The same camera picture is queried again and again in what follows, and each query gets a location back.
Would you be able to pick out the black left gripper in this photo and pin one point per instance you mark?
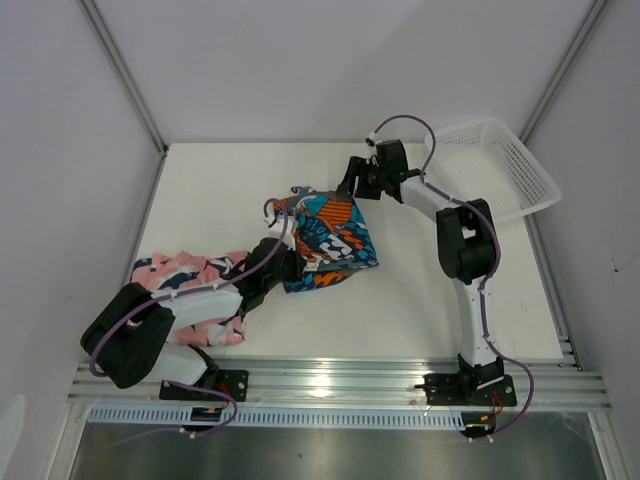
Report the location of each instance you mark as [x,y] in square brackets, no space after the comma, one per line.
[298,263]

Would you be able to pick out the left aluminium frame post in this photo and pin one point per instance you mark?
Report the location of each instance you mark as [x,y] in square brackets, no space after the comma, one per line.
[109,46]

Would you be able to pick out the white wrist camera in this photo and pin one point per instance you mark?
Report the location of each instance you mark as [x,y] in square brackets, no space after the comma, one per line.
[372,140]
[283,228]

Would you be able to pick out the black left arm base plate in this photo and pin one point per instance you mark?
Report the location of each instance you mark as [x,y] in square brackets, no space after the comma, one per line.
[233,383]

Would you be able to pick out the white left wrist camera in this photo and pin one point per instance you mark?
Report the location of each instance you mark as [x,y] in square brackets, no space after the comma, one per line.
[283,228]

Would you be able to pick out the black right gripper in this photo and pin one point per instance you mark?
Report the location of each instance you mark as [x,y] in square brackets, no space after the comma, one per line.
[357,168]

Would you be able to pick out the white slotted cable duct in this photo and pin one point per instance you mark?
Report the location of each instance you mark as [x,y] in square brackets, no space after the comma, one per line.
[412,419]

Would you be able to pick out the aluminium mounting rail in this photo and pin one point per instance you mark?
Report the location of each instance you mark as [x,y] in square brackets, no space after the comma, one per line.
[351,384]

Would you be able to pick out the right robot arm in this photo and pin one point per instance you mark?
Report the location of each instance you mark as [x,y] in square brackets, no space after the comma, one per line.
[468,253]

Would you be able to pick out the blue orange patterned shorts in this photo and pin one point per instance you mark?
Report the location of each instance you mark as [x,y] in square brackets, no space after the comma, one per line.
[331,235]

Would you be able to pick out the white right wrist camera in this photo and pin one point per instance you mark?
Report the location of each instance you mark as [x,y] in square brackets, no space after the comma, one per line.
[372,140]

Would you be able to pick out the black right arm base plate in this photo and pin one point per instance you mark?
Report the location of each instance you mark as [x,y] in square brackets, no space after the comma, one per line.
[448,389]

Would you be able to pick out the aluminium frame post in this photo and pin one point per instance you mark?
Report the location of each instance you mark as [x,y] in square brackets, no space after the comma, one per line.
[109,46]
[570,58]

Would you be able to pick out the pink shark print shorts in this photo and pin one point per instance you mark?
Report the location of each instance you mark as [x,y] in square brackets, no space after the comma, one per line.
[162,272]

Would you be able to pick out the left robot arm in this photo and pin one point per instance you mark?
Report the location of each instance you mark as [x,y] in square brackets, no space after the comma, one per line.
[157,325]

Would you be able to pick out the white plastic basket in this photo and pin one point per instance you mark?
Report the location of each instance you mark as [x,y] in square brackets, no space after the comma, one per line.
[483,158]

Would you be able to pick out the right aluminium frame post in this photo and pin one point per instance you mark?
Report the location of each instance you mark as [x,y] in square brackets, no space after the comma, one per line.
[570,58]

